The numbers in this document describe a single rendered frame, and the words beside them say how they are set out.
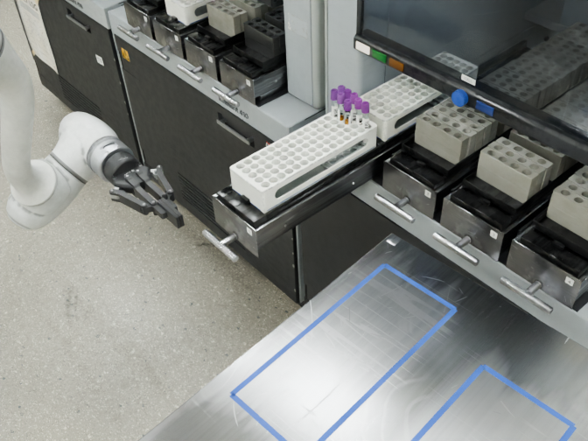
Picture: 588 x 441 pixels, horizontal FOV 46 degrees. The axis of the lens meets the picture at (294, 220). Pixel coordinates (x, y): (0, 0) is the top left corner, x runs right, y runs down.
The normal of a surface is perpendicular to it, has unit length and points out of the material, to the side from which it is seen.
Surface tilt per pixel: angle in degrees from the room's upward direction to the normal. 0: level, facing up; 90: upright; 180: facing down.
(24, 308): 0
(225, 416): 0
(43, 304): 0
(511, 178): 90
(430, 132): 90
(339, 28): 90
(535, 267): 90
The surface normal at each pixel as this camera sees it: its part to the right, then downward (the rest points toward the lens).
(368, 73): 0.65, 0.50
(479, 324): -0.04, -0.73
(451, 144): -0.75, 0.47
